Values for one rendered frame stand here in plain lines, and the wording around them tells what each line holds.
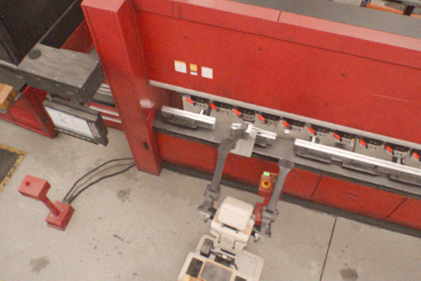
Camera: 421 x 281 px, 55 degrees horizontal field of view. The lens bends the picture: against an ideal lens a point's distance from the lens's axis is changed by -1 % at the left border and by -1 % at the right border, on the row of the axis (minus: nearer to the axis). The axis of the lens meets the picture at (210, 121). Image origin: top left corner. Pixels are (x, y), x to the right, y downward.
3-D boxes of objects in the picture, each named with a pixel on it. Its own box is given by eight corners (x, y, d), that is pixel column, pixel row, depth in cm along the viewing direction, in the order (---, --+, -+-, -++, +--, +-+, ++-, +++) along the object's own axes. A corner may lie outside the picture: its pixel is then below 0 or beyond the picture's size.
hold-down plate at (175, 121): (164, 122, 372) (164, 120, 369) (166, 118, 375) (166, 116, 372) (196, 130, 367) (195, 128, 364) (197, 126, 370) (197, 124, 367)
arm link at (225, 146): (216, 143, 278) (230, 148, 275) (222, 137, 290) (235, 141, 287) (202, 198, 293) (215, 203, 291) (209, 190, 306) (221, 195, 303)
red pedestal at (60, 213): (46, 226, 408) (12, 193, 339) (58, 204, 421) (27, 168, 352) (64, 231, 405) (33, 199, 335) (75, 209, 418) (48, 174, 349)
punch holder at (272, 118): (259, 123, 335) (261, 112, 321) (262, 115, 339) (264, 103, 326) (277, 127, 332) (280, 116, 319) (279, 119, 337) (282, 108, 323)
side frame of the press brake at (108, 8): (137, 170, 442) (79, 4, 250) (164, 109, 487) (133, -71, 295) (158, 177, 438) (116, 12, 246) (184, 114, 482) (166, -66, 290)
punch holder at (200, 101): (190, 106, 345) (189, 94, 331) (193, 99, 349) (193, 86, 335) (207, 110, 342) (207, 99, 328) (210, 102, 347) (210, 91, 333)
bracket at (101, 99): (67, 113, 346) (64, 108, 340) (80, 91, 359) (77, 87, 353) (110, 124, 339) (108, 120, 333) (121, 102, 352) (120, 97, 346)
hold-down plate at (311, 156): (295, 155, 352) (295, 154, 349) (296, 150, 355) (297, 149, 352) (329, 164, 347) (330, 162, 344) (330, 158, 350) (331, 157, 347)
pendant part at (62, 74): (55, 134, 339) (14, 67, 268) (70, 111, 351) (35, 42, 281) (109, 152, 329) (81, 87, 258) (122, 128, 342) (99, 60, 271)
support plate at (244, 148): (229, 152, 341) (229, 151, 340) (237, 127, 355) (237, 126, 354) (250, 157, 338) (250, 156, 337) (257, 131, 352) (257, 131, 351)
